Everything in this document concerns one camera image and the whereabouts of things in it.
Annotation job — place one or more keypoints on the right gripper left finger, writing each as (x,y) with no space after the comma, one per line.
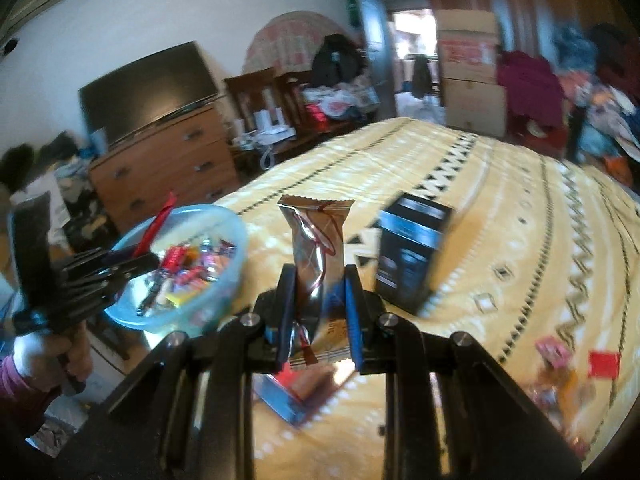
(186,412)

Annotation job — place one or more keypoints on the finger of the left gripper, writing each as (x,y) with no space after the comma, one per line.
(123,265)

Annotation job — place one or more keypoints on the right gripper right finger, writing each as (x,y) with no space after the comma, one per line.
(452,412)

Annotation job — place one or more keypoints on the silver gold foil snack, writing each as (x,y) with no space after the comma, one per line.
(320,333)

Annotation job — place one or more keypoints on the red sleeve forearm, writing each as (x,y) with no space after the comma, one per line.
(17,403)

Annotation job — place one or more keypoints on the person left hand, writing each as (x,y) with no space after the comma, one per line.
(44,361)

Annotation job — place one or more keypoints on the thin red snack bar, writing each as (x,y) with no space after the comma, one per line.
(154,227)

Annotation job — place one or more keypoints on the yellow snack packet in bowl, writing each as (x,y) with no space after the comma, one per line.
(179,298)

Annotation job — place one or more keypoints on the glass bowl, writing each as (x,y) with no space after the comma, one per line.
(199,246)

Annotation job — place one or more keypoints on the orange red box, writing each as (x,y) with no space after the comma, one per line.
(297,395)

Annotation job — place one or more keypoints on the wooden drawer chest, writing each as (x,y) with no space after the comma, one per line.
(187,157)

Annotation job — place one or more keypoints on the black television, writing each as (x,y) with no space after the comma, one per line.
(146,91)

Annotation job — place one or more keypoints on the yellow patterned bed blanket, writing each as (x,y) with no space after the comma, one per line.
(536,248)

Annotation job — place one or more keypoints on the tall black product box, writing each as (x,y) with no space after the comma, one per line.
(412,231)

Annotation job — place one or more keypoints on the white wifi router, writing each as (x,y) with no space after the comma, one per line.
(266,132)

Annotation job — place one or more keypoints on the wooden chair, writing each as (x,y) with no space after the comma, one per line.
(266,90)

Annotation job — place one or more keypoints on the cardboard boxes stack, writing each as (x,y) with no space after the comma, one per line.
(467,43)

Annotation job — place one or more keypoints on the pile of clothes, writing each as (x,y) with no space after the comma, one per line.
(584,107)

